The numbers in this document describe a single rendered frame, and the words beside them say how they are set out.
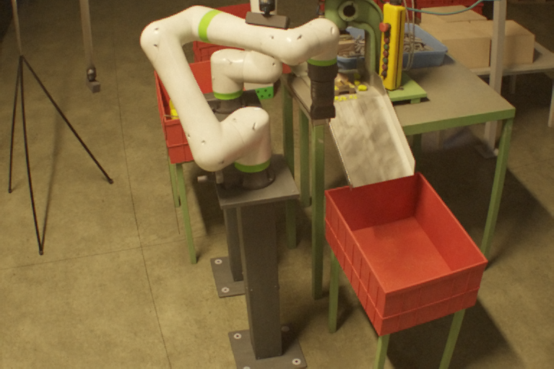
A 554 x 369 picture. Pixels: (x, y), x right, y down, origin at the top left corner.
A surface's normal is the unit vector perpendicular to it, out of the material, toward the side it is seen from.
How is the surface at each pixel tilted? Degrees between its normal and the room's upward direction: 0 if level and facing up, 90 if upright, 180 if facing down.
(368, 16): 90
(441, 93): 0
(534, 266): 0
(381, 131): 30
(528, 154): 0
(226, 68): 87
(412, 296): 90
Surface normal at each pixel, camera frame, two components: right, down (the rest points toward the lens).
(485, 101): -0.03, -0.84
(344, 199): 0.28, 0.51
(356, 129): 0.12, -0.47
